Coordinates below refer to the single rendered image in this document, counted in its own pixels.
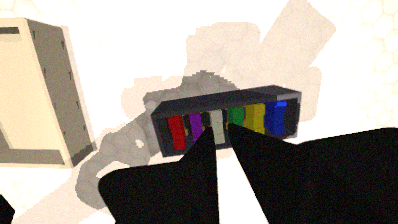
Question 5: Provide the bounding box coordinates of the green fuse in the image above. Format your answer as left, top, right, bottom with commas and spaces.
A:
228, 106, 244, 127

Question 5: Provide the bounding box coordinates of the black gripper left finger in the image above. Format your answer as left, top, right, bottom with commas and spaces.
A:
98, 127, 220, 224

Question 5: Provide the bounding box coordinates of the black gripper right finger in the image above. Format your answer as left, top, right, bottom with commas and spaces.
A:
228, 123, 398, 224

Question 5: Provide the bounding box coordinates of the purple fuse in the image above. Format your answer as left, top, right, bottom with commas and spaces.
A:
189, 113, 203, 143

